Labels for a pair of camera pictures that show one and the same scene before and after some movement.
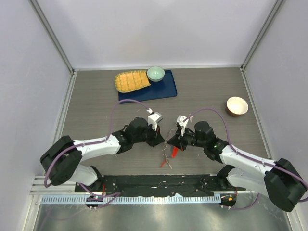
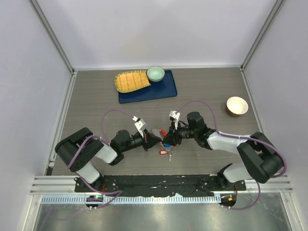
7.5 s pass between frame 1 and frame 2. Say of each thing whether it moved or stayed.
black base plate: stayed
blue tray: stayed
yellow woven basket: stayed
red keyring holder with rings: moved
